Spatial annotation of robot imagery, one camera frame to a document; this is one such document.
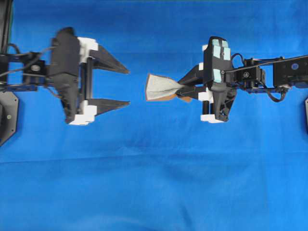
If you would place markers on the black white gripper, image-right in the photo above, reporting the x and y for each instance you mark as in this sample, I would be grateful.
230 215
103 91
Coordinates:
203 94

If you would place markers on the black white gripper, image-left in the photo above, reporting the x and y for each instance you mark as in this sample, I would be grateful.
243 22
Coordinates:
89 50

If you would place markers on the grey and brown sponge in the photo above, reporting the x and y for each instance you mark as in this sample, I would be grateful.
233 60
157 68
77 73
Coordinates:
160 88

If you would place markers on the blue table cloth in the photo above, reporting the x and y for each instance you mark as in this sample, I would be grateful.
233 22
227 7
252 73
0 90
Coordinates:
155 166

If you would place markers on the black base plate, image-right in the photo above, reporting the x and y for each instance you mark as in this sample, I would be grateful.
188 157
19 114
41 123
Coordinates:
306 111

